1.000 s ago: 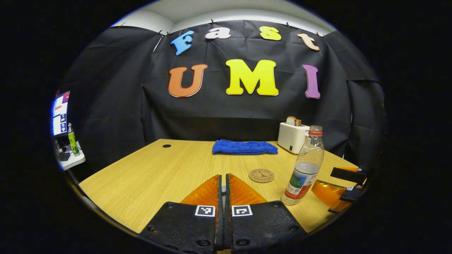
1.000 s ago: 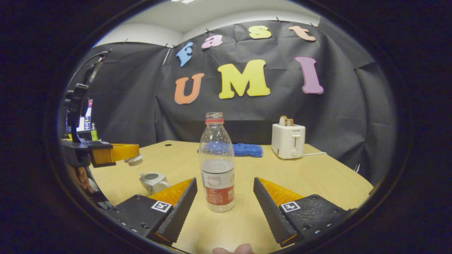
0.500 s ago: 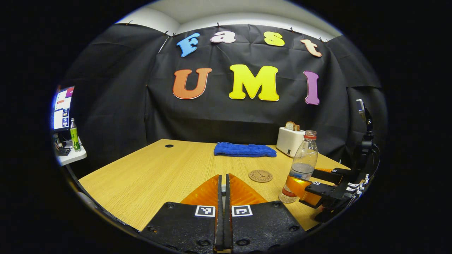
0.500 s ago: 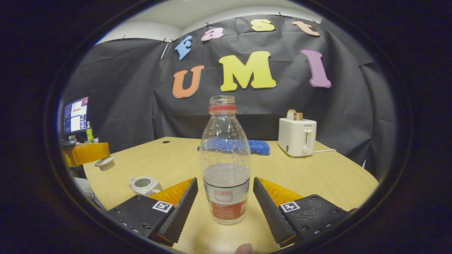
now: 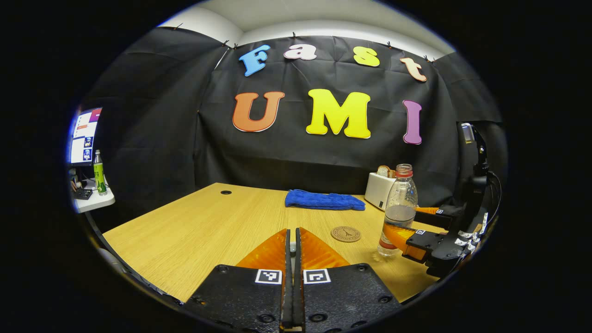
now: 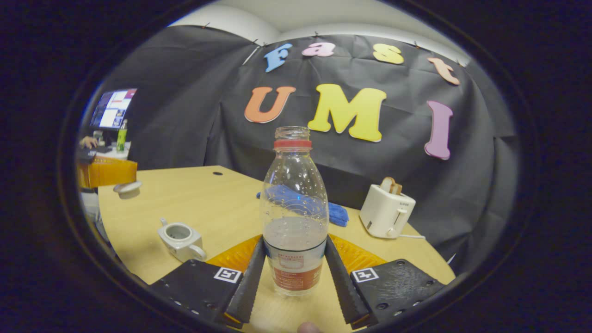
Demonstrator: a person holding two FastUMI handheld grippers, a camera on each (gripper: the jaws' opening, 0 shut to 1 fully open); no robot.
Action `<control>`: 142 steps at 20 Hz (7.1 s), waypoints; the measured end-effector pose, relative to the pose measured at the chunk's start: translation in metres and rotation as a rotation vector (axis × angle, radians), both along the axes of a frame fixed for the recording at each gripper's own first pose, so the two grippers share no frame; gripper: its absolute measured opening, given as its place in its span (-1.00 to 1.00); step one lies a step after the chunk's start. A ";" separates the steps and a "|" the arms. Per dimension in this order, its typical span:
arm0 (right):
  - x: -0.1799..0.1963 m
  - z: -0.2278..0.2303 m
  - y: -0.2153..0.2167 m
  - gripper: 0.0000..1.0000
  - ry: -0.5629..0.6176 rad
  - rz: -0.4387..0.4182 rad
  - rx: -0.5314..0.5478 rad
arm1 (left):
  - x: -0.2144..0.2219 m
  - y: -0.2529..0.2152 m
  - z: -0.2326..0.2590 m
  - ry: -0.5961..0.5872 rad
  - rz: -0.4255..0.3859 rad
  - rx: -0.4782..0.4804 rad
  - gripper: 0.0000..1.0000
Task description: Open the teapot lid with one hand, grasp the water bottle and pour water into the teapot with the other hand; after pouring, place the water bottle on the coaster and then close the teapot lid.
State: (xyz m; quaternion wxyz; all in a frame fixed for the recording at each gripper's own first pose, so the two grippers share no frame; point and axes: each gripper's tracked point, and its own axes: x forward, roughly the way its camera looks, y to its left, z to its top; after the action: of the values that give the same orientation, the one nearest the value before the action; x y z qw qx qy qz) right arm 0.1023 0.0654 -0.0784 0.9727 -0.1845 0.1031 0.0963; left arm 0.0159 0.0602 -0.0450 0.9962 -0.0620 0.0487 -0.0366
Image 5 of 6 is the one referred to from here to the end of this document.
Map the green drink bottle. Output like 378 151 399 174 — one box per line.
93 149 107 196

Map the blue cloth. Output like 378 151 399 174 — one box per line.
284 189 366 211

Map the round brown coaster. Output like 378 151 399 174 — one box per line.
331 226 362 243

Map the white toaster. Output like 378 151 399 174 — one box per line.
364 172 397 211

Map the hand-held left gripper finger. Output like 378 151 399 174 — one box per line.
295 227 403 333
183 228 293 333

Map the clear plastic water bottle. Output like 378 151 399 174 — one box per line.
377 164 418 258

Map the computer monitor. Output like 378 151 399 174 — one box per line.
69 107 103 166

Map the black backdrop cloth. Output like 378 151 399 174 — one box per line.
81 27 507 232

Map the white side table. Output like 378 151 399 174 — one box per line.
72 178 116 213

